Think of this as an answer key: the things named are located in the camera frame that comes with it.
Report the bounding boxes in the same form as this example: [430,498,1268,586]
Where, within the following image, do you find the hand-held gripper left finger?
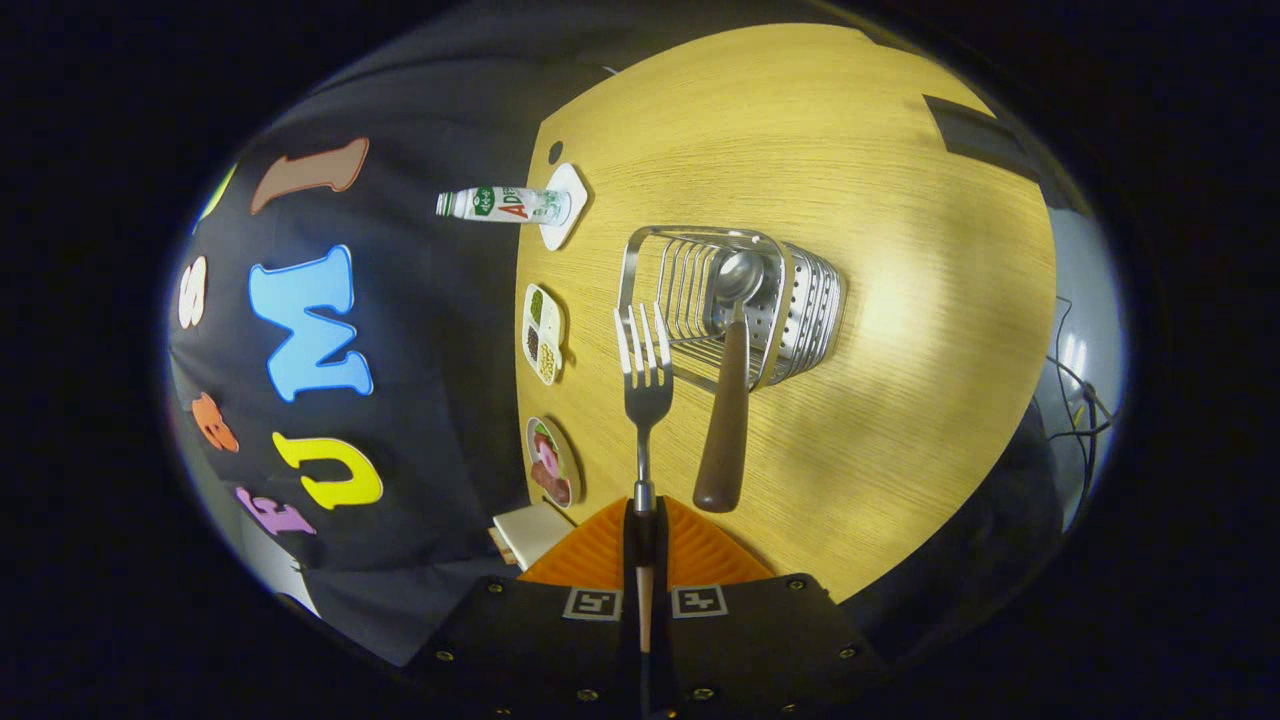
[425,497,642,720]

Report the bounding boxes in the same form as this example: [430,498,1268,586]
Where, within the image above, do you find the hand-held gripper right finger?
[655,495,891,720]

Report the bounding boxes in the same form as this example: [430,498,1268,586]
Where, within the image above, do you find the metal spoon with wooden handle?
[692,250,767,514]

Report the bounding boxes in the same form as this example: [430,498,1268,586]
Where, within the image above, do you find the metal fork with wooden handle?
[613,302,674,656]

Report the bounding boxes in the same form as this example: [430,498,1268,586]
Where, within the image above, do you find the brown meat piece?
[530,462,573,506]

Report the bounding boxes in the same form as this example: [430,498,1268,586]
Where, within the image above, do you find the white toaster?
[490,502,578,571]

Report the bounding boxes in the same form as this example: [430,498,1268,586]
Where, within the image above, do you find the white food plate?
[525,416,583,511]

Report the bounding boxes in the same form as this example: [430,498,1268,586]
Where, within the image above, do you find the white divided seed dish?
[521,283,567,387]

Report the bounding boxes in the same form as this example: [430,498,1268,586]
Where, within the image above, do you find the white coaster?
[538,162,589,252]

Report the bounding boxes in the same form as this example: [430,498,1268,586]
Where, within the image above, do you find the white plastic bottle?
[436,185,573,227]

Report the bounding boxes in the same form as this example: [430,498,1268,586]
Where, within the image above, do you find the dark flat panel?
[922,95,1046,186]

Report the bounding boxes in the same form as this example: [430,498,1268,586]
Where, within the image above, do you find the metal wire basket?
[616,225,847,394]

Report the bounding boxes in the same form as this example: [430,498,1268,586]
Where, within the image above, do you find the black cable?
[1040,295,1116,501]

